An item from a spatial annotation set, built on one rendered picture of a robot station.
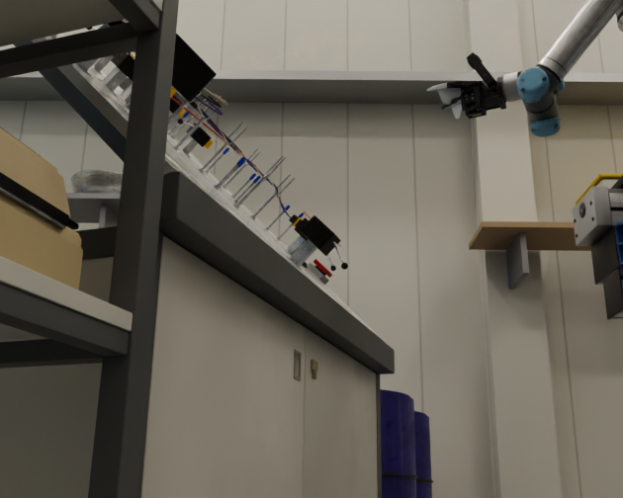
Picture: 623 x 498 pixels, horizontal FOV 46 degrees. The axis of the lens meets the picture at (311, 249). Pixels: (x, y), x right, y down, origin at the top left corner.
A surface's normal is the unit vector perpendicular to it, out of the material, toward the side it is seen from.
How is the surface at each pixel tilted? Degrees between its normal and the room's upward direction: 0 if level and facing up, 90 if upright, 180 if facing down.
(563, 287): 90
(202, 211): 90
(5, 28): 180
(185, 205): 90
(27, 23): 180
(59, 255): 90
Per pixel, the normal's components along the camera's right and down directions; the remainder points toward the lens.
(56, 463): -0.33, -0.31
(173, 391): 0.94, -0.09
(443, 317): -0.01, -0.33
